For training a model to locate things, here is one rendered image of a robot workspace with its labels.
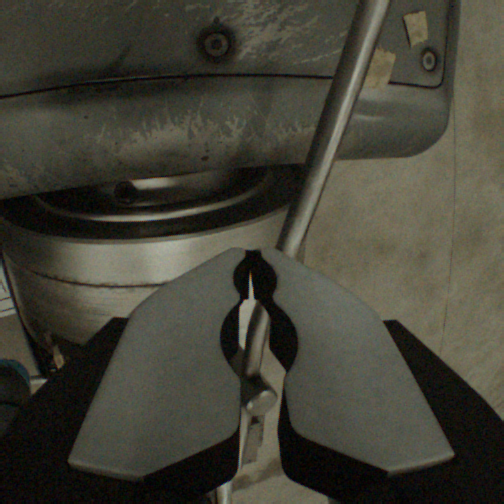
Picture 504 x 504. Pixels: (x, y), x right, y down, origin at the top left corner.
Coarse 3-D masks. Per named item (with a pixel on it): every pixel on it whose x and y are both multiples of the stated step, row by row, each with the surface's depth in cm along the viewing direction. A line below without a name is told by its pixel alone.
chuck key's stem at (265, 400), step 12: (240, 348) 27; (240, 360) 26; (240, 372) 25; (252, 384) 24; (264, 384) 24; (252, 396) 24; (264, 396) 24; (276, 396) 24; (252, 408) 24; (264, 408) 24
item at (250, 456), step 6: (252, 420) 84; (258, 420) 84; (252, 426) 83; (258, 426) 84; (252, 432) 85; (258, 432) 85; (252, 438) 86; (252, 444) 87; (246, 450) 87; (252, 450) 88; (246, 456) 89; (252, 456) 90; (246, 462) 90
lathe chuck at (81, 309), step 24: (24, 288) 30; (48, 288) 28; (72, 288) 27; (96, 288) 27; (120, 288) 27; (144, 288) 27; (24, 312) 33; (48, 312) 30; (72, 312) 28; (96, 312) 28; (120, 312) 28; (240, 312) 32; (48, 336) 32; (72, 336) 30; (240, 336) 33
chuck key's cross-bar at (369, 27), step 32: (384, 0) 12; (352, 32) 13; (352, 64) 14; (352, 96) 15; (320, 128) 16; (320, 160) 17; (320, 192) 18; (288, 224) 19; (256, 320) 23; (256, 352) 24
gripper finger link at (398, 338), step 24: (408, 336) 8; (408, 360) 8; (432, 360) 8; (432, 384) 7; (456, 384) 7; (432, 408) 7; (456, 408) 7; (480, 408) 7; (456, 432) 6; (480, 432) 6; (456, 456) 6; (480, 456) 6; (408, 480) 5; (432, 480) 5; (456, 480) 5; (480, 480) 5
